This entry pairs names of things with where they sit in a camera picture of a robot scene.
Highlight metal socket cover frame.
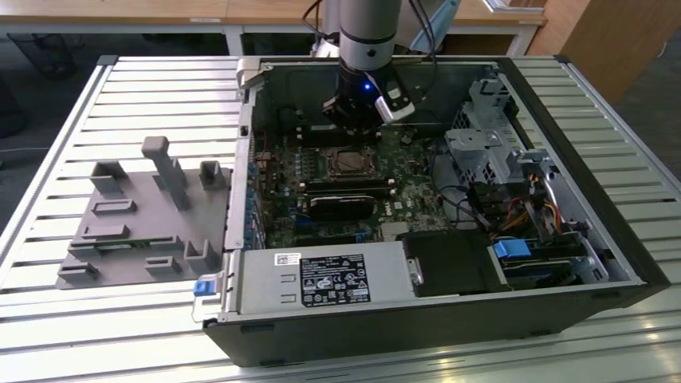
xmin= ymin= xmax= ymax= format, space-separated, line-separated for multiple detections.
xmin=328 ymin=146 xmax=379 ymax=177

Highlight black RAM slot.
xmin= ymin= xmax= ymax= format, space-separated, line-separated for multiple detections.
xmin=304 ymin=180 xmax=395 ymax=189
xmin=304 ymin=187 xmax=395 ymax=197
xmin=306 ymin=126 xmax=347 ymax=139

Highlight green motherboard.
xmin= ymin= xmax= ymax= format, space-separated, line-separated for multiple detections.
xmin=250 ymin=123 xmax=453 ymax=251

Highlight metal drive cage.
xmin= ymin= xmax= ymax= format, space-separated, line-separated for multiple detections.
xmin=444 ymin=77 xmax=528 ymax=184

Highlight black graphics card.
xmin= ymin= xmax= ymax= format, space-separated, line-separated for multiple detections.
xmin=306 ymin=193 xmax=377 ymax=220

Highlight pale blue teach pendant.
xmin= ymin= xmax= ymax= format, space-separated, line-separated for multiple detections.
xmin=413 ymin=0 xmax=463 ymax=52

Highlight black plastic shroud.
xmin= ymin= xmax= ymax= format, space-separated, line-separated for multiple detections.
xmin=399 ymin=231 xmax=512 ymax=298

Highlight wooden desk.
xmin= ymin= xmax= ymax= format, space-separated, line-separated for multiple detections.
xmin=0 ymin=0 xmax=549 ymax=57

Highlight grey parts rack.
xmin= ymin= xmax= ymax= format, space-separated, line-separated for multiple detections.
xmin=55 ymin=135 xmax=235 ymax=291

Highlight silver power supply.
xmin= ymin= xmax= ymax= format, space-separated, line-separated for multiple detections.
xmin=234 ymin=239 xmax=421 ymax=316

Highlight hard disk in blue carrier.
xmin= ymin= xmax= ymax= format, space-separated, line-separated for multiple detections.
xmin=492 ymin=238 xmax=587 ymax=288

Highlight wooden cabinet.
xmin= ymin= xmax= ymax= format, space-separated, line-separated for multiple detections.
xmin=525 ymin=0 xmax=681 ymax=107

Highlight green RAM stick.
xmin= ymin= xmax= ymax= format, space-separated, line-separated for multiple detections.
xmin=92 ymin=238 xmax=180 ymax=251

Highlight black PC case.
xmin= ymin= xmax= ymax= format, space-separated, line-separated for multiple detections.
xmin=202 ymin=54 xmax=673 ymax=368

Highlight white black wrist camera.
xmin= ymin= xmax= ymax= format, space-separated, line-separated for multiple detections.
xmin=375 ymin=73 xmax=417 ymax=121

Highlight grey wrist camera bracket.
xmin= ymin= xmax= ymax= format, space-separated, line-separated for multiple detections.
xmin=310 ymin=31 xmax=343 ymax=59

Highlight coloured wire bundle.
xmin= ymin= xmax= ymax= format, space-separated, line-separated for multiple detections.
xmin=497 ymin=197 xmax=567 ymax=235

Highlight silver disk bay frame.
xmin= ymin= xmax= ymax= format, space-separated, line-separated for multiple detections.
xmin=513 ymin=149 xmax=613 ymax=284

